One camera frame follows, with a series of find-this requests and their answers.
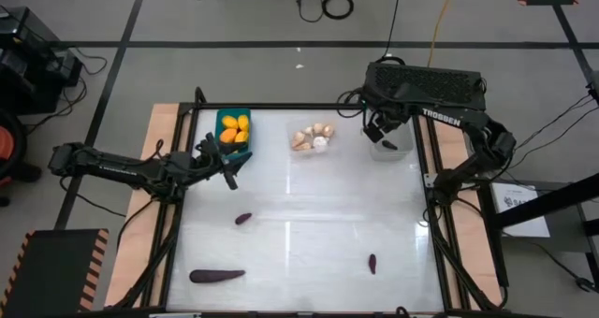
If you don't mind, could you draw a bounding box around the long purple eggplant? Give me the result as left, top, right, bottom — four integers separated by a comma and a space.
189, 268, 246, 284

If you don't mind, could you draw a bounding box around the teal plastic basket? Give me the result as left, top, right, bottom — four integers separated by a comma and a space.
214, 108, 254, 161

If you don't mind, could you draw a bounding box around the white printed paper sheet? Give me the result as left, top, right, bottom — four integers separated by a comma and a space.
490, 181, 552, 239

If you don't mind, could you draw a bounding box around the yellow cable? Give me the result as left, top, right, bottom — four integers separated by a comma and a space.
428, 0, 458, 68

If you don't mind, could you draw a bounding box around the black computer case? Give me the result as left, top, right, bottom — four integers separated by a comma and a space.
364, 61, 488, 132

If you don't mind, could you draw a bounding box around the coiled black cable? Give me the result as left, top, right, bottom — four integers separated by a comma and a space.
297, 0, 356, 23

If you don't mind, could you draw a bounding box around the wooden side board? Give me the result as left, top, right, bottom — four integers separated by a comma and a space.
418, 103, 504, 310
105, 103, 193, 308

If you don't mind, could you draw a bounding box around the black stand beam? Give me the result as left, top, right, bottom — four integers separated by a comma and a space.
489, 172, 599, 233

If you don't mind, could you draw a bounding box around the clear plastic bin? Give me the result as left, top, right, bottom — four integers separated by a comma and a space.
285, 116, 343, 159
369, 121, 416, 163

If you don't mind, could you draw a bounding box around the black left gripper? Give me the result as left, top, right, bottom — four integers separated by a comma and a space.
199, 133, 254, 192

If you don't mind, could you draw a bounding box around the black plug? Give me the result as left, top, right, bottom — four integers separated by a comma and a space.
574, 276, 599, 295

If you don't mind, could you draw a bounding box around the black equipment box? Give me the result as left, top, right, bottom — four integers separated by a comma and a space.
0, 7, 84, 116

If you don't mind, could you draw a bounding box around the orange black round device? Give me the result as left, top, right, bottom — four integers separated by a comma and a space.
0, 106, 28, 183

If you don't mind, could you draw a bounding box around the black aluminium table frame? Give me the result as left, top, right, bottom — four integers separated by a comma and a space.
114, 86, 511, 317

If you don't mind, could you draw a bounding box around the black floor cable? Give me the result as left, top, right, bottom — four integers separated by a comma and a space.
382, 0, 404, 61

